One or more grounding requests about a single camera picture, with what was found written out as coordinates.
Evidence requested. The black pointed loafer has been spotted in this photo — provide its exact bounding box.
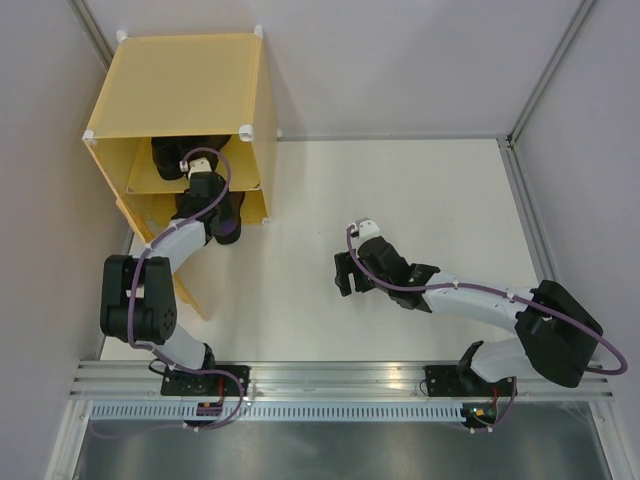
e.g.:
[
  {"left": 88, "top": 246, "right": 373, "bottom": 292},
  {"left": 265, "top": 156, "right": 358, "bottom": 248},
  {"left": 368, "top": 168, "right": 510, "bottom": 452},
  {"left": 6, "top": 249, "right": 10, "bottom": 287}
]
[{"left": 184, "top": 135, "right": 231, "bottom": 171}]

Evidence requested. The black leather shoe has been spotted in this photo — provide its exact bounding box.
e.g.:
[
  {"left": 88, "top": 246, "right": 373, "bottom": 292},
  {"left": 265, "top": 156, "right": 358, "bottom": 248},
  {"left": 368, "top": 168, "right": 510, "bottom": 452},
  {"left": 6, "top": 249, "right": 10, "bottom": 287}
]
[{"left": 151, "top": 137, "right": 184, "bottom": 181}]

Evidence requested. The purple loafer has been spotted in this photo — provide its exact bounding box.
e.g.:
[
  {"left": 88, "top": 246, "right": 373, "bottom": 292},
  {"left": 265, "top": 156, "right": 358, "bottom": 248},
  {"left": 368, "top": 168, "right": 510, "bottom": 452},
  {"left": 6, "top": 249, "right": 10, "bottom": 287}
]
[
  {"left": 169, "top": 198, "right": 185, "bottom": 221},
  {"left": 214, "top": 192, "right": 246, "bottom": 245}
]

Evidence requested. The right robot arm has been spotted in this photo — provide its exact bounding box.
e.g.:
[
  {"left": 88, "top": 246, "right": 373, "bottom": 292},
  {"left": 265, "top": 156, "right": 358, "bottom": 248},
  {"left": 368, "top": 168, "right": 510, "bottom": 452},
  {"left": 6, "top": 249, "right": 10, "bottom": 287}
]
[{"left": 334, "top": 236, "right": 603, "bottom": 395}]

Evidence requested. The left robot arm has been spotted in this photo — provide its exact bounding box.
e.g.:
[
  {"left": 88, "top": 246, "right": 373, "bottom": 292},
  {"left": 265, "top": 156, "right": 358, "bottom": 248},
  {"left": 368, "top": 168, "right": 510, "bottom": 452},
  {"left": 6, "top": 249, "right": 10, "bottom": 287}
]
[{"left": 100, "top": 172, "right": 244, "bottom": 396}]

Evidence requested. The yellow shoe cabinet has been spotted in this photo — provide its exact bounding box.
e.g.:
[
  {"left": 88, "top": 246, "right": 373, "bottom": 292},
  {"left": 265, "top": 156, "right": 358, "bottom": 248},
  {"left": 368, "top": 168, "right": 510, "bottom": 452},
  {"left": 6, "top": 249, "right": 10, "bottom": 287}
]
[{"left": 83, "top": 33, "right": 278, "bottom": 224}]

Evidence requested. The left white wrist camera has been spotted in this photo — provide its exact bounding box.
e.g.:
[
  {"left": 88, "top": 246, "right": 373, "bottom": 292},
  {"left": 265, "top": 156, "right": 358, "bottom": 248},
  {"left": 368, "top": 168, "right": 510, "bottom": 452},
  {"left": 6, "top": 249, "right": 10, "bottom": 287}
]
[{"left": 179, "top": 157, "right": 215, "bottom": 180}]

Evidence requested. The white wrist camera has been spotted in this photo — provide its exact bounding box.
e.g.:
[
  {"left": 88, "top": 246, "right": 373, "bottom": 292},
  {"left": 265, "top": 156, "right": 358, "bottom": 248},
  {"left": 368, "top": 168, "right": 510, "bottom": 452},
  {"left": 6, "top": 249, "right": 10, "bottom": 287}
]
[
  {"left": 179, "top": 157, "right": 215, "bottom": 180},
  {"left": 347, "top": 218, "right": 381, "bottom": 244}
]

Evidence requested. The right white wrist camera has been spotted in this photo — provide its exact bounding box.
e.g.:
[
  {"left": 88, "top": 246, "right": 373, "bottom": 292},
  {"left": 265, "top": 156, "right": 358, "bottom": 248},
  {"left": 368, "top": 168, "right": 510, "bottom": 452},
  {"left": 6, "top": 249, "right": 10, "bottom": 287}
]
[{"left": 347, "top": 218, "right": 381, "bottom": 244}]

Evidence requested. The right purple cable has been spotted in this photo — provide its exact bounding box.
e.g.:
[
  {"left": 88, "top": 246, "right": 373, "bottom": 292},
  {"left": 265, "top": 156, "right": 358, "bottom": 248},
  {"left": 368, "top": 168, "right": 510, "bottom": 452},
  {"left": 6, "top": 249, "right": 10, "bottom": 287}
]
[{"left": 346, "top": 223, "right": 629, "bottom": 436}]

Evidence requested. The purple cable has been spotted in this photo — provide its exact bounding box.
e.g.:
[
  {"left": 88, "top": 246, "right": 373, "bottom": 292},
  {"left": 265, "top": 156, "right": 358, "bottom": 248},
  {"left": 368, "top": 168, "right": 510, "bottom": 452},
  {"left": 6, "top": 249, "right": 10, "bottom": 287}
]
[
  {"left": 346, "top": 223, "right": 629, "bottom": 436},
  {"left": 88, "top": 148, "right": 246, "bottom": 441}
]

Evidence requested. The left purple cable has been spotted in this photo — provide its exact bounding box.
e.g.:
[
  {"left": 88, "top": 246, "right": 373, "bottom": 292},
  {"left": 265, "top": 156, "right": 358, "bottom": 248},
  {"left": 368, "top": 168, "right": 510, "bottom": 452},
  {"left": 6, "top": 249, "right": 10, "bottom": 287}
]
[{"left": 88, "top": 148, "right": 246, "bottom": 441}]

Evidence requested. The left aluminium frame post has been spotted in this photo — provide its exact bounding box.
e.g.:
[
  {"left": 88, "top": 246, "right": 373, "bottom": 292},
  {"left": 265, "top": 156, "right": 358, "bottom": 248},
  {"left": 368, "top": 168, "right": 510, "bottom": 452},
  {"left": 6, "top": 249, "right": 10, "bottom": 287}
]
[{"left": 67, "top": 0, "right": 114, "bottom": 69}]

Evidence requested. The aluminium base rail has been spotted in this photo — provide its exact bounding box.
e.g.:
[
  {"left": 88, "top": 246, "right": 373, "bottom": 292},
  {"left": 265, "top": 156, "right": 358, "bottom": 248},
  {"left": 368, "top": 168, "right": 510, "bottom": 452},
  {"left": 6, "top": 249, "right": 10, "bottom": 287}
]
[{"left": 69, "top": 360, "right": 614, "bottom": 402}]

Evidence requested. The white slotted cable duct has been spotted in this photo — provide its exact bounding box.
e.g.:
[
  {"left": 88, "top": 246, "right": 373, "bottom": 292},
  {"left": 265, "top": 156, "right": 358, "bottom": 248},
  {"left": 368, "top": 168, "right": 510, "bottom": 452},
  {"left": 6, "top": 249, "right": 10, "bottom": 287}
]
[{"left": 91, "top": 401, "right": 465, "bottom": 422}]

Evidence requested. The right aluminium frame profile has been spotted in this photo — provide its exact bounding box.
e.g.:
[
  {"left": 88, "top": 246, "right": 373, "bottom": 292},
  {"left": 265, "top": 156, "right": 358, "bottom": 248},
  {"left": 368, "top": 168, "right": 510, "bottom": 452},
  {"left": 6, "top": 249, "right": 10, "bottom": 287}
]
[{"left": 506, "top": 1, "right": 639, "bottom": 479}]

